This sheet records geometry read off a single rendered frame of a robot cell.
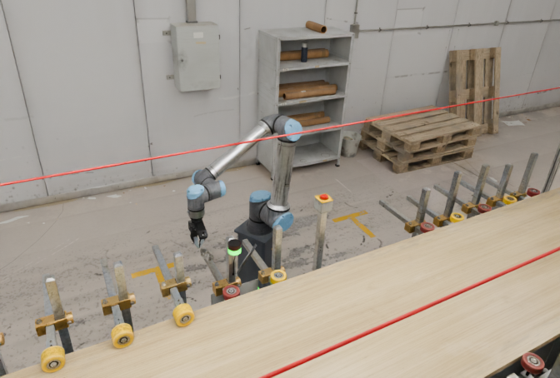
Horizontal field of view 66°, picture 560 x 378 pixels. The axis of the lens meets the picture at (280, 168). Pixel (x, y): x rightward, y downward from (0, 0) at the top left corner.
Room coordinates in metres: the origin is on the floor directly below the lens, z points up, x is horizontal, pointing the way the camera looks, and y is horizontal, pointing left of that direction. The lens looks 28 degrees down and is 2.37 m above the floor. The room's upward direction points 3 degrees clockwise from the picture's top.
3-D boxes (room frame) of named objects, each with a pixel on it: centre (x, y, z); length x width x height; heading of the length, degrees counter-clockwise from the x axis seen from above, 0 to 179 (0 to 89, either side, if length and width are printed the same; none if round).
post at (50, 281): (1.26, 0.87, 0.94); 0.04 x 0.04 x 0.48; 29
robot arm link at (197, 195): (1.96, 0.44, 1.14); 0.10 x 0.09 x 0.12; 131
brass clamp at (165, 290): (1.50, 0.45, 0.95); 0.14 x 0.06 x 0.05; 119
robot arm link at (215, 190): (2.04, 0.36, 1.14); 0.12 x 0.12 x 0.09; 41
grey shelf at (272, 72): (4.59, -0.21, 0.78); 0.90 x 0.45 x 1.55; 118
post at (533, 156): (2.73, -1.75, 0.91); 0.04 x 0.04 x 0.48; 29
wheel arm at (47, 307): (1.30, 0.94, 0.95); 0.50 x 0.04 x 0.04; 29
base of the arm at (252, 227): (2.46, 0.12, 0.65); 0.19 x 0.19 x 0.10
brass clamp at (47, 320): (1.25, 0.89, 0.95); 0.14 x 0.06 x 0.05; 119
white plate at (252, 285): (1.67, 0.20, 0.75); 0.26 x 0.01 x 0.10; 119
